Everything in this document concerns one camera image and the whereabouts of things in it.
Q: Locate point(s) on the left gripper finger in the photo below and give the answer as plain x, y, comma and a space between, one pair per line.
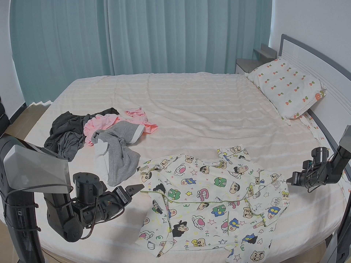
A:
131, 192

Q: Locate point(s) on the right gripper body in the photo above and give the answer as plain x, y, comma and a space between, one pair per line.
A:
299, 178

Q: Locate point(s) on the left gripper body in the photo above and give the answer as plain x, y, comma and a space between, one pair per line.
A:
116, 200

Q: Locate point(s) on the white printed pyjama top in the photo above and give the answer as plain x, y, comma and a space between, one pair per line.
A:
214, 201

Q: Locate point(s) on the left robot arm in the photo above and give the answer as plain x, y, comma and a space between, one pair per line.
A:
24, 160

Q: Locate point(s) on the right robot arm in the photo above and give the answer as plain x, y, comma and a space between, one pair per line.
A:
338, 171

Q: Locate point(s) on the grey and white garment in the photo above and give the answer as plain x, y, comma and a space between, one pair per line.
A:
120, 157

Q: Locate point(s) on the pale pink garment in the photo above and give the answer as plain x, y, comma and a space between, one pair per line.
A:
96, 125

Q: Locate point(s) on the salmon pink garment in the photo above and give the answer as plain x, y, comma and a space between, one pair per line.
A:
138, 114

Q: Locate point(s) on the dark grey garment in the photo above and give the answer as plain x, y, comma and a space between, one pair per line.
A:
68, 130

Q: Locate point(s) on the white printed pillow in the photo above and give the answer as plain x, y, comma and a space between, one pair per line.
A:
288, 89

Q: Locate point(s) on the bed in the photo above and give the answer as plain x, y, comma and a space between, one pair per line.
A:
208, 114

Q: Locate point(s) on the grey bedside table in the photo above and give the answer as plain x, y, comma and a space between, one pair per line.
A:
248, 63

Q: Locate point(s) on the blue-green curtain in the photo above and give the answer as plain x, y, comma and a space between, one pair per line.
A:
164, 29

